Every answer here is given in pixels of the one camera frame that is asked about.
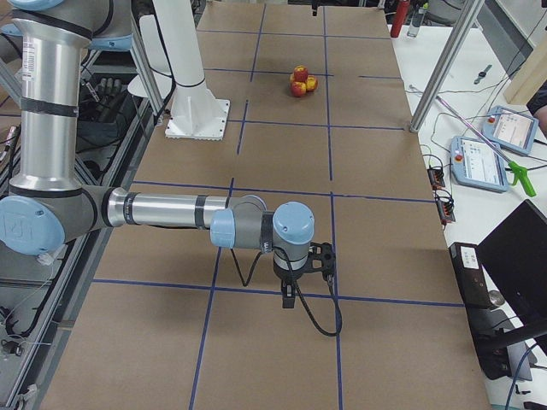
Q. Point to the clear water bottle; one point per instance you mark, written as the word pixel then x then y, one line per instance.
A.
pixel 419 9

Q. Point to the aluminium frame post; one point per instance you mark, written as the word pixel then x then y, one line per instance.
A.
pixel 448 55

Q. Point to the wooden board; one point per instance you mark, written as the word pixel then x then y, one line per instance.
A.
pixel 530 77

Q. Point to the black box device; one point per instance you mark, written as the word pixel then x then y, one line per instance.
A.
pixel 499 345

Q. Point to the red water bottle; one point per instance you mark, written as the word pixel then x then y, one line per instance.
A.
pixel 399 18

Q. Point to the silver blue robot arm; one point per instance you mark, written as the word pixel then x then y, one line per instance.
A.
pixel 47 206

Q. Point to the black monitor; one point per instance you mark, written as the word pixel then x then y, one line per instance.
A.
pixel 514 256

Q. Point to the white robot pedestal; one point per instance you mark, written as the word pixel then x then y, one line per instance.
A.
pixel 171 47

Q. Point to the blue teach pendant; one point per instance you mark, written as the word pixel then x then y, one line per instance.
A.
pixel 510 129
pixel 475 164

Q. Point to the red yellow apple front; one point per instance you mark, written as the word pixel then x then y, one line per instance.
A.
pixel 298 89

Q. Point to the near blue teach pendant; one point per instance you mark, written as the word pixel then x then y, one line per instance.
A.
pixel 475 164

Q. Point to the silver stand green top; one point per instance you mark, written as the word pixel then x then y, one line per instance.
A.
pixel 519 171

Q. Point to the red yellow apple left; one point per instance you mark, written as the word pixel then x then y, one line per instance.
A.
pixel 311 83

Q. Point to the black wristwatch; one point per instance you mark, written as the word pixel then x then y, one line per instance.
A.
pixel 482 74

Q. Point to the black orange connector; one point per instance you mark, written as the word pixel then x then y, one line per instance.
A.
pixel 445 206
pixel 436 177

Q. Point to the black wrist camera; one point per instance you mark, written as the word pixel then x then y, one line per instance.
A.
pixel 322 259

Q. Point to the far blue teach pendant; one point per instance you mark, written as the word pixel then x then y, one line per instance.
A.
pixel 510 129

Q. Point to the carried red yellow apple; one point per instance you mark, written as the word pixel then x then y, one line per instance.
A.
pixel 300 74

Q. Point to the black orange connector lower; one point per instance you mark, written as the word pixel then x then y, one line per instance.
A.
pixel 445 206

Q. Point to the black orange connector upper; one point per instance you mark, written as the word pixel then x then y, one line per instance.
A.
pixel 436 177

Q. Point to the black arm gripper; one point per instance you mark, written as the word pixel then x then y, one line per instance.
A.
pixel 287 273

